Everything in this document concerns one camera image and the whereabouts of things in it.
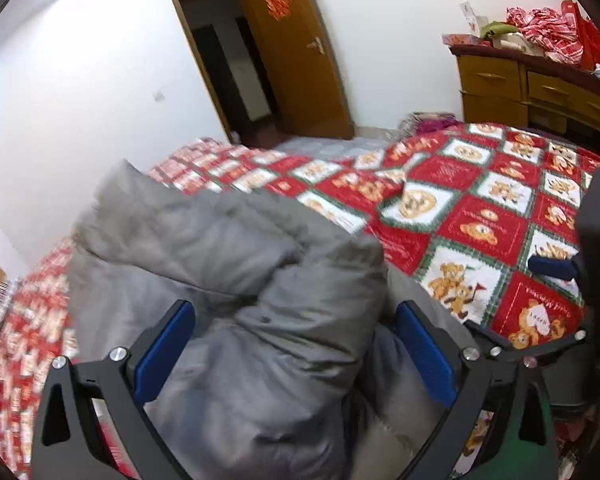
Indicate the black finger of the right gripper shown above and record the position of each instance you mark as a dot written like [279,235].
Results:
[496,346]

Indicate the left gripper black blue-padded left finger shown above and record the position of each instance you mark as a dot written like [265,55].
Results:
[68,442]

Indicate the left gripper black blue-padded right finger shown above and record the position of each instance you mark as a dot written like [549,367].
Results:
[520,441]

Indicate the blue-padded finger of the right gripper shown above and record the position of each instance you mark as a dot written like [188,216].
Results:
[563,269]

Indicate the grey puffer jacket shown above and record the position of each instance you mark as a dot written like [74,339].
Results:
[293,371]

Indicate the clothes pile on floor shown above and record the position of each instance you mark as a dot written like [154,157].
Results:
[417,123]

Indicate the red patchwork bear bedspread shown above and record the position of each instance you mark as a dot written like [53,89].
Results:
[461,209]

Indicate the brown wooden dresser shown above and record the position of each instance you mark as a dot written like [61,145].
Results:
[529,92]

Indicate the red bag on dresser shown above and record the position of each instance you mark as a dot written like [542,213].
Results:
[588,36]

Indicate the red plaid cloth pile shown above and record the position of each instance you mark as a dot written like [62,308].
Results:
[555,34]

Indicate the red box on dresser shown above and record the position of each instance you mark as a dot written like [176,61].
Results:
[457,40]

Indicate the green cloth on dresser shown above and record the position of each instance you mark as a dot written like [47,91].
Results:
[496,29]

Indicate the brown wooden door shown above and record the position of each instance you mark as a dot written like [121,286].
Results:
[307,86]

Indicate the red double-happiness door sticker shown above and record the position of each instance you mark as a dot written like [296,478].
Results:
[279,9]

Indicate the silver door handle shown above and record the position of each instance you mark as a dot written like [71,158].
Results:
[317,44]

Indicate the white wall switch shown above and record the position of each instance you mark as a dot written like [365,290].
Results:
[158,96]

